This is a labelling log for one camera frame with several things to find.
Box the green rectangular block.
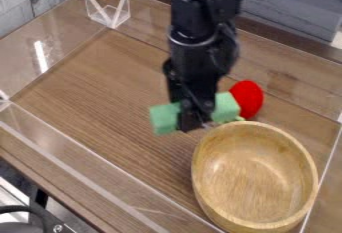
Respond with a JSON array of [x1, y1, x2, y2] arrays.
[[150, 92, 238, 135]]

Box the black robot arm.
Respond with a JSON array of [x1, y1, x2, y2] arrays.
[[150, 0, 242, 135]]

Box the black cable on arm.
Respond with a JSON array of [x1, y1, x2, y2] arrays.
[[213, 23, 241, 75]]

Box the brown wooden bowl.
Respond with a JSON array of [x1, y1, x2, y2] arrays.
[[191, 121, 318, 233]]

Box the clear acrylic corner bracket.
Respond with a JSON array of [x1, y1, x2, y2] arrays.
[[84, 0, 131, 29]]

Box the red toy strawberry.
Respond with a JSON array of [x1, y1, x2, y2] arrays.
[[222, 80, 265, 120]]

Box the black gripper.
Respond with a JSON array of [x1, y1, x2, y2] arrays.
[[162, 26, 239, 134]]

